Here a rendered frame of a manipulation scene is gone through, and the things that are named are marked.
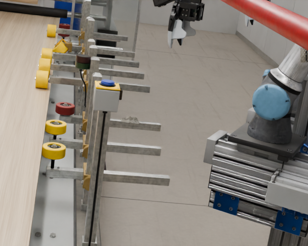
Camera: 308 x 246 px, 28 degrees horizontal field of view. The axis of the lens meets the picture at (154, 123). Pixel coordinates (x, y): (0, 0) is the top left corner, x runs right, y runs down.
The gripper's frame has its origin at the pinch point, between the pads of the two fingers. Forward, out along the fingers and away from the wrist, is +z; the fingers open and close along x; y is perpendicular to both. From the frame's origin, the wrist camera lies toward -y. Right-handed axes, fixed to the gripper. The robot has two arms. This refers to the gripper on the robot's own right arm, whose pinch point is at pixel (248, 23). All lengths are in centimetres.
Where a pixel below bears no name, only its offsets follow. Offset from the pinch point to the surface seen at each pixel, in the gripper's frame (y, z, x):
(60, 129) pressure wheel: -42, 42, -79
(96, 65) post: -44, 21, -54
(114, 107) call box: -1, 15, -119
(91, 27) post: -85, 19, 9
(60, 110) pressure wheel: -56, 42, -59
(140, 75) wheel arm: -52, 37, 6
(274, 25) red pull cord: 70, -32, -249
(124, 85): -47, 36, -21
